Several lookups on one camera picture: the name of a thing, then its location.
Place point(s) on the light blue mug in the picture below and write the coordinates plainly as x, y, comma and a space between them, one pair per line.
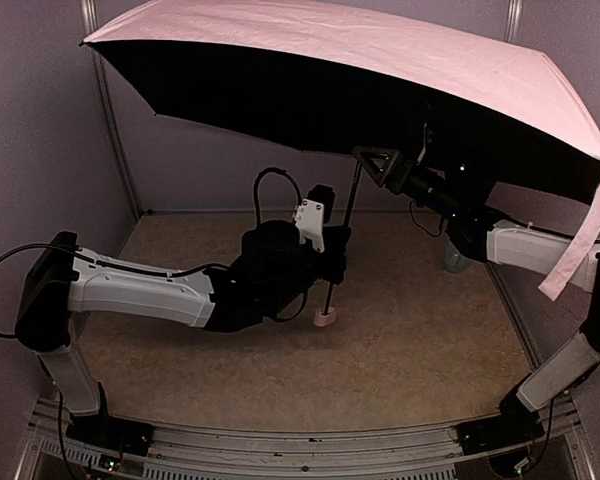
453, 261

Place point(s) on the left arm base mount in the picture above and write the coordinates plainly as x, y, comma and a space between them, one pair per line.
112, 433

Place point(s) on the aluminium corner post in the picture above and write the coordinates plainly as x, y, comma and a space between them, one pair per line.
513, 20
91, 24

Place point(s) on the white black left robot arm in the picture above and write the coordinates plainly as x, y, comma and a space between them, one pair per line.
278, 264

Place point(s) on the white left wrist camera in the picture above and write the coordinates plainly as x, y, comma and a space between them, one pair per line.
312, 214

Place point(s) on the aluminium front rail frame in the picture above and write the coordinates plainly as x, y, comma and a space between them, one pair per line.
421, 452

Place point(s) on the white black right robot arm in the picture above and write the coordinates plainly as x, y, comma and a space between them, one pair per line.
488, 235

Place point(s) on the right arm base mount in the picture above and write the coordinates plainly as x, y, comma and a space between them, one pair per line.
514, 424

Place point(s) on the right aluminium corner post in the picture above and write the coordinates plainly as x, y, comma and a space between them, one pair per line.
513, 20

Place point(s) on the pink folding umbrella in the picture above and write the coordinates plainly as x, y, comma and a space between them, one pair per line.
506, 148

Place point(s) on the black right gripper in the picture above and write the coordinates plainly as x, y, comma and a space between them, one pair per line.
396, 171

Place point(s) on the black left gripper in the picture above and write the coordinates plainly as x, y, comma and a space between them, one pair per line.
337, 253

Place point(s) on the left aluminium corner post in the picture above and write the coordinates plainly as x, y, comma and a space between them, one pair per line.
91, 24

